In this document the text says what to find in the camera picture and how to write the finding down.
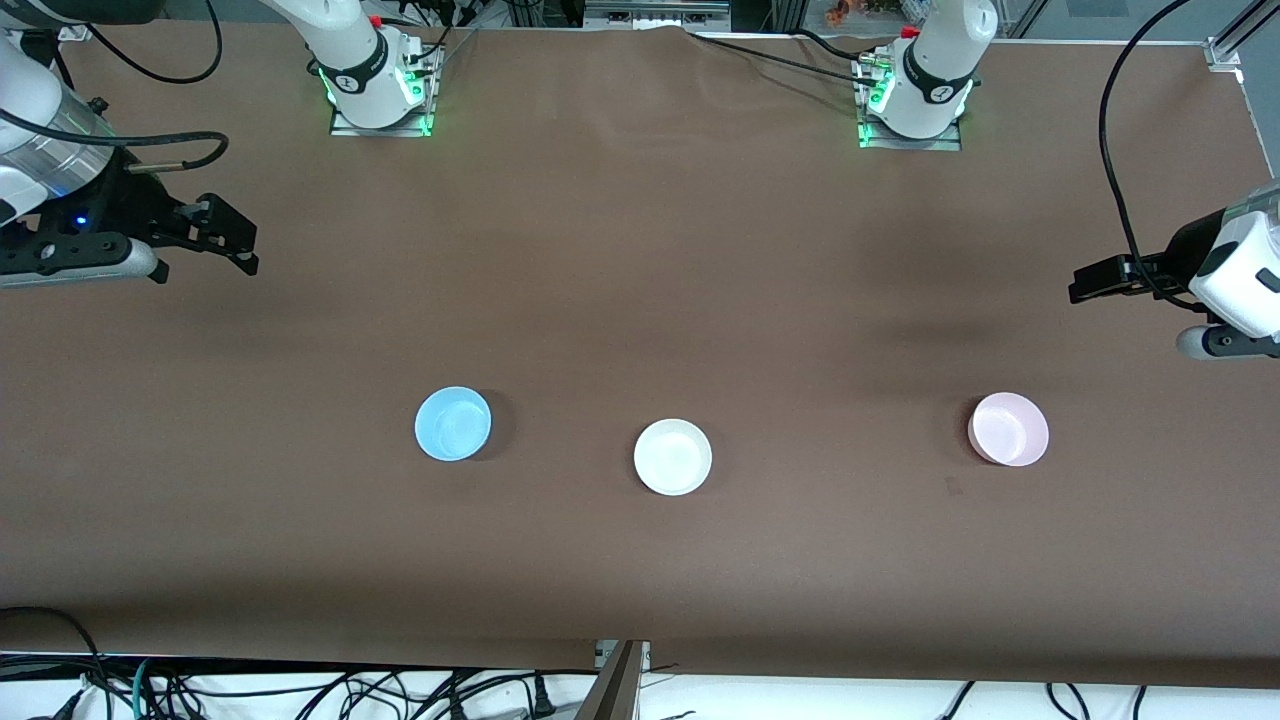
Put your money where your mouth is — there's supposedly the pink bowl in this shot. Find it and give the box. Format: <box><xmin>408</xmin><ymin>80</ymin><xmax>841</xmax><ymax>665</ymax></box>
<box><xmin>967</xmin><ymin>391</ymin><xmax>1051</xmax><ymax>468</ymax></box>

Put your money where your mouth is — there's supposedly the blue bowl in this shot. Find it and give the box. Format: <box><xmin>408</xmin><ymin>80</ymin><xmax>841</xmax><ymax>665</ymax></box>
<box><xmin>414</xmin><ymin>386</ymin><xmax>493</xmax><ymax>463</ymax></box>

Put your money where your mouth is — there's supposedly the white bowl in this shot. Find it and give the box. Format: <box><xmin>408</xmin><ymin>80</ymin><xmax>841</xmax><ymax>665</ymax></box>
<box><xmin>633</xmin><ymin>418</ymin><xmax>714</xmax><ymax>497</ymax></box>

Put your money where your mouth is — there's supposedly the orange clutter item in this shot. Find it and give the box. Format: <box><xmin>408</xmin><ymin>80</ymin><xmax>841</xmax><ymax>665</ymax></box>
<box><xmin>824</xmin><ymin>0</ymin><xmax>903</xmax><ymax>27</ymax></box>

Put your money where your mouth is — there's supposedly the brown table cover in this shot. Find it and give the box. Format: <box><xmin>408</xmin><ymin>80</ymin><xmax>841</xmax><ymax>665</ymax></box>
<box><xmin>0</xmin><ymin>20</ymin><xmax>1280</xmax><ymax>691</ymax></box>

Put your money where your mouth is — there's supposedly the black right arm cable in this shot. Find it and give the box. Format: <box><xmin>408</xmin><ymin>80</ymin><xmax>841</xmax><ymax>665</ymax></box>
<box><xmin>0</xmin><ymin>0</ymin><xmax>230</xmax><ymax>177</ymax></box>

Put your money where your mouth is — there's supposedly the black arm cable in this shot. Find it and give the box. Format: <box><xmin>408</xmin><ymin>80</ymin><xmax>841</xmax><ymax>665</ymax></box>
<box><xmin>0</xmin><ymin>0</ymin><xmax>230</xmax><ymax>177</ymax></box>
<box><xmin>1098</xmin><ymin>0</ymin><xmax>1206</xmax><ymax>313</ymax></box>

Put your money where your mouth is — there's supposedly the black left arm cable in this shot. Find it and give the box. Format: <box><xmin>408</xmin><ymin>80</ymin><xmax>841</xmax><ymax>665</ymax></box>
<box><xmin>1098</xmin><ymin>0</ymin><xmax>1206</xmax><ymax>313</ymax></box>

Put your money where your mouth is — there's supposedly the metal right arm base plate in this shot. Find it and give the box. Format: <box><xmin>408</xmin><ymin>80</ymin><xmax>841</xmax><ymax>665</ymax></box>
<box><xmin>329</xmin><ymin>38</ymin><xmax>443</xmax><ymax>139</ymax></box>

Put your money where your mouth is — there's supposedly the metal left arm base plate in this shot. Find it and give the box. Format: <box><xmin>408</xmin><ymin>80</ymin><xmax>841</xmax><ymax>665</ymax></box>
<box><xmin>857</xmin><ymin>52</ymin><xmax>964</xmax><ymax>152</ymax></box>

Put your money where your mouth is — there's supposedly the short black base cable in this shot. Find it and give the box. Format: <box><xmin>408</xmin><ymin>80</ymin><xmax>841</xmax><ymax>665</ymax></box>
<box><xmin>788</xmin><ymin>28</ymin><xmax>867</xmax><ymax>61</ymax></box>

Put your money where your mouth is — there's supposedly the long black base cable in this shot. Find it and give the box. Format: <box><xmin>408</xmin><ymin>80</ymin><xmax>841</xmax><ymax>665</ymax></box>
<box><xmin>688</xmin><ymin>33</ymin><xmax>881</xmax><ymax>85</ymax></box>

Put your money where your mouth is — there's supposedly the black looped floor cable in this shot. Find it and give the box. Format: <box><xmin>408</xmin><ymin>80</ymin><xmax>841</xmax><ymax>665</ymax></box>
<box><xmin>0</xmin><ymin>606</ymin><xmax>111</xmax><ymax>720</ymax></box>

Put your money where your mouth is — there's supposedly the grey metal rail box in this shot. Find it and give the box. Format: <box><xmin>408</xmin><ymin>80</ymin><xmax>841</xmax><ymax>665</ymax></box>
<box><xmin>583</xmin><ymin>0</ymin><xmax>732</xmax><ymax>33</ymax></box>

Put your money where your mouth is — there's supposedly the aluminium frame post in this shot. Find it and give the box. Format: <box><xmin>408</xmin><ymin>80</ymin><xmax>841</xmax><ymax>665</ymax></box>
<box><xmin>574</xmin><ymin>640</ymin><xmax>652</xmax><ymax>720</ymax></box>

